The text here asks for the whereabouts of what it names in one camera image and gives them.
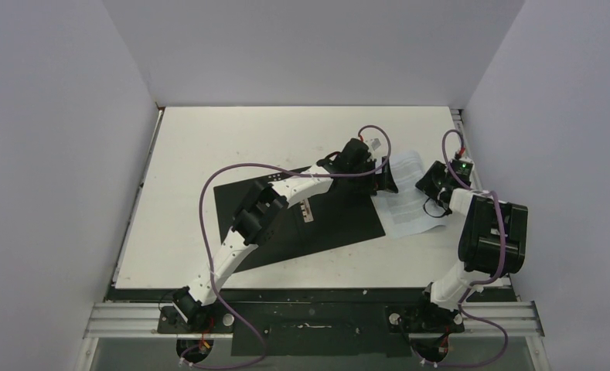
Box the white folder with black inside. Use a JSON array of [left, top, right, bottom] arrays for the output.
[[236, 188, 386, 272]]

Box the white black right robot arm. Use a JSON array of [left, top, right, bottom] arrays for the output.
[[414, 159, 529, 332]]

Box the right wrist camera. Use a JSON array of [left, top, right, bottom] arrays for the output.
[[451, 158, 474, 177]]

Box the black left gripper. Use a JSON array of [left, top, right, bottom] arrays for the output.
[[348, 158, 397, 197]]

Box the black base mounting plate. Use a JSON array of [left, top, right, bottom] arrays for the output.
[[104, 288, 516, 358]]

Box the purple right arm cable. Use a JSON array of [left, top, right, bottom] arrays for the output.
[[411, 128, 509, 369]]

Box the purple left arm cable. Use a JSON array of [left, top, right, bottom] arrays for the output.
[[179, 124, 392, 371]]

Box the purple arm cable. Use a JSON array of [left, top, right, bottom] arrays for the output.
[[179, 124, 392, 371], [411, 128, 509, 369]]

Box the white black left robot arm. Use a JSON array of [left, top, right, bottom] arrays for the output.
[[172, 138, 392, 333]]

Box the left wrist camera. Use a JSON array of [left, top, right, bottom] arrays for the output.
[[366, 138, 383, 151]]

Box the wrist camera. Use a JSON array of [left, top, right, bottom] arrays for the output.
[[451, 158, 474, 177], [366, 138, 383, 151]]

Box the printed paper sheet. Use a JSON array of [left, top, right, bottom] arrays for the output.
[[373, 150, 447, 239]]

